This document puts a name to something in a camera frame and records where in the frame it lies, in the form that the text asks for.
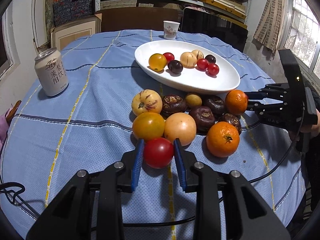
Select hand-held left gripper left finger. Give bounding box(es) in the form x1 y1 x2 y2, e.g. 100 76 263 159
26 138 145 240

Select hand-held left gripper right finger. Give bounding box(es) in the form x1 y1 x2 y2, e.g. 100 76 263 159
173 138 292 240

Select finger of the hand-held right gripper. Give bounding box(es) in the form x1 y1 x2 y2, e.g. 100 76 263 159
246 83 290 100
246 99 288 117

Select orange tangerine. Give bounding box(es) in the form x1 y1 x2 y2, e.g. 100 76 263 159
206 121 240 158
225 89 249 116

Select dark brown mangosteen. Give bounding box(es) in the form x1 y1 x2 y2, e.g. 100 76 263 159
162 94 187 117
218 113 242 135
188 105 216 133
202 95 227 117

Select pale orange round fruit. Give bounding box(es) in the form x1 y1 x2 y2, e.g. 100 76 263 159
164 113 197 147

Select yellow orange tomato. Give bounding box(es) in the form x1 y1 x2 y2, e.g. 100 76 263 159
132 112 166 142
148 53 167 72

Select small yellow-green fruit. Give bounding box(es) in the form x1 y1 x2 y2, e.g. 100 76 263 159
185 93 202 109

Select white plate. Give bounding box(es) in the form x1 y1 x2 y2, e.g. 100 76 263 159
134 40 241 95

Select person's right hand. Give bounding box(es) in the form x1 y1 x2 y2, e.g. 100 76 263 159
309 112 320 138

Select blue striped tablecloth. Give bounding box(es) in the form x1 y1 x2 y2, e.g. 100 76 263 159
0 29 310 240

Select window with white mesh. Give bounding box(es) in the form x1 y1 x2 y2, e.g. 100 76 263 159
282 0 320 78

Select brick pattern curtain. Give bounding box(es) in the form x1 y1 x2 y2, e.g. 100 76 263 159
252 0 288 49

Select black glossy panel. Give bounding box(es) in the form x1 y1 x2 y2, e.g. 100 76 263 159
180 7 248 53

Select stack of yellow wooden frames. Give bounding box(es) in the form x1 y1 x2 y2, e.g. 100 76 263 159
199 0 248 20

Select white paper cup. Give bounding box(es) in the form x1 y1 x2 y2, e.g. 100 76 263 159
163 20 180 40

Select beige drink can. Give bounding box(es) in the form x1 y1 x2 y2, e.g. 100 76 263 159
34 48 69 97

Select brown wooden piece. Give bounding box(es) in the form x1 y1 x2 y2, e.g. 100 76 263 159
5 100 22 121

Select pink cloth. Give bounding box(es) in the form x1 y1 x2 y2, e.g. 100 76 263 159
0 107 13 143

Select brown board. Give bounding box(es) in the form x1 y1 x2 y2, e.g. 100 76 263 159
96 7 184 33

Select grey flat box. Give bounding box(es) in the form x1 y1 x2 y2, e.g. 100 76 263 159
100 0 138 10

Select white metal shelf rack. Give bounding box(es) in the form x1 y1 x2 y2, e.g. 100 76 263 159
94 0 253 28

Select stack of blue patterned boxes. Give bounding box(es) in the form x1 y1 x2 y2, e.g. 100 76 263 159
52 0 95 27

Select white narrow board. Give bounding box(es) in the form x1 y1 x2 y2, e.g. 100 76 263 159
31 0 48 48

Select grey stone slab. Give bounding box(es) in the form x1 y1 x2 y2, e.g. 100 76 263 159
45 0 54 28

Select black cable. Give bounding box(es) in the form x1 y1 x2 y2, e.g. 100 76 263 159
90 115 304 230
0 182 47 217

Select wooden picture frame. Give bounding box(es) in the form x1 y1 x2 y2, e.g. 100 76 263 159
50 14 102 53

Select aluminium frame window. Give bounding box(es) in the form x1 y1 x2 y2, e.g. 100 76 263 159
0 7 20 80

